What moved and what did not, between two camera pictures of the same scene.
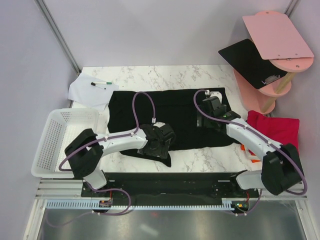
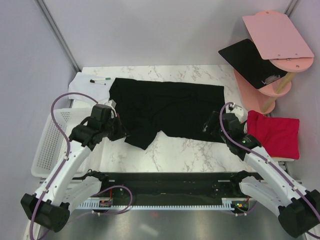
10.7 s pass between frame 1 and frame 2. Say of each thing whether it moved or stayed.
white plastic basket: stayed
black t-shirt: moved
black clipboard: stayed
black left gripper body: moved
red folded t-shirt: stayed
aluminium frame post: stayed
